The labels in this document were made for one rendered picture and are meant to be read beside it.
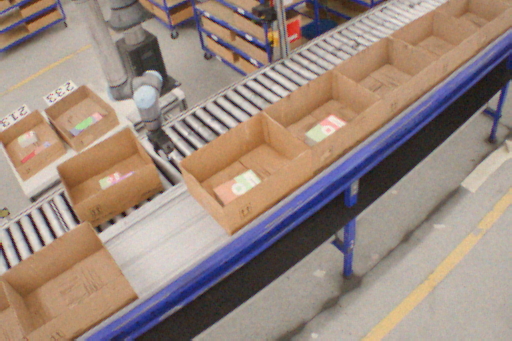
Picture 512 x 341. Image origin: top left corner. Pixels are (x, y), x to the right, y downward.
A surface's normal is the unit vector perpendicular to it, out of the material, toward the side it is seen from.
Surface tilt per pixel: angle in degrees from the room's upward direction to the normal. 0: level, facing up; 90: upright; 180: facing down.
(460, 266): 0
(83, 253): 89
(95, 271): 1
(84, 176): 89
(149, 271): 0
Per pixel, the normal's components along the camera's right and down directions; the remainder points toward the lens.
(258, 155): -0.12, -0.71
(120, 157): 0.54, 0.53
